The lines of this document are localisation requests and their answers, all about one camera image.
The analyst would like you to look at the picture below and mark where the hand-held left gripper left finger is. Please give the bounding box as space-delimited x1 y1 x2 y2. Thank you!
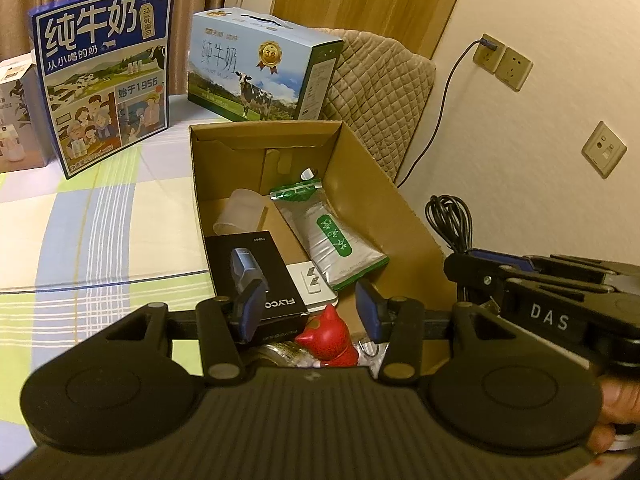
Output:
100 277 269 385

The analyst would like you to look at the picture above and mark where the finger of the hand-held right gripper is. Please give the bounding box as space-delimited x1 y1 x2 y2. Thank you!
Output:
444 254 508 306
469 249 619 287

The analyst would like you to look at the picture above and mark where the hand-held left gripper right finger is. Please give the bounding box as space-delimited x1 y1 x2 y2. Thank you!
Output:
354 277 523 387

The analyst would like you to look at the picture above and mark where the black shaver box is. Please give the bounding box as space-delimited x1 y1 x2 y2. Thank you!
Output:
204 231 311 348

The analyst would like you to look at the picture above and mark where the red cat figurine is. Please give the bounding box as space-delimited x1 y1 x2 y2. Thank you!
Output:
294 304 358 368

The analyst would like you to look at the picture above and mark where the black cable bundle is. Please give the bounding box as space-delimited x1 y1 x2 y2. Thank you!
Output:
425 194 496 311

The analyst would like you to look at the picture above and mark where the translucent plastic cup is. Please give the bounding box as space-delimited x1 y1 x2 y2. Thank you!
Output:
214 188 273 236

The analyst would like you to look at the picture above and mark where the cardboard box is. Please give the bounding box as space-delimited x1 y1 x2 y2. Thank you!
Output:
188 120 458 378

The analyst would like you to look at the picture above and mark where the person's right hand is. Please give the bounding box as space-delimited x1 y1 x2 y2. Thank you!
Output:
587 374 640 454

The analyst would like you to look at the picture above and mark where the plaid tablecloth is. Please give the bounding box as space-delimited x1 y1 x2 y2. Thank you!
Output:
0 92 238 466

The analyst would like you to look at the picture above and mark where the chair with quilted cover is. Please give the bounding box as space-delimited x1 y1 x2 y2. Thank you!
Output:
305 27 437 186

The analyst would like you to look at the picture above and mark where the light blue milk carton box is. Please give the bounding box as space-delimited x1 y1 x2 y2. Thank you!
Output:
187 7 345 123

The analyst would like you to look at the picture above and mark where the dark blue milk carton box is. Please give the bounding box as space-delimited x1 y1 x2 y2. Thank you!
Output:
27 0 177 180

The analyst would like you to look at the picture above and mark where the white humidifier box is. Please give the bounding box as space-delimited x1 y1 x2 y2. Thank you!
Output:
0 55 56 175

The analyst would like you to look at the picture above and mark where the beige wall data socket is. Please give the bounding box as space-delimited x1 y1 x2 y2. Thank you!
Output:
581 121 627 177

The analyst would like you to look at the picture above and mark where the dark wall power cable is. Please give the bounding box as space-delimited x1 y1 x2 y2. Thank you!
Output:
396 35 498 188

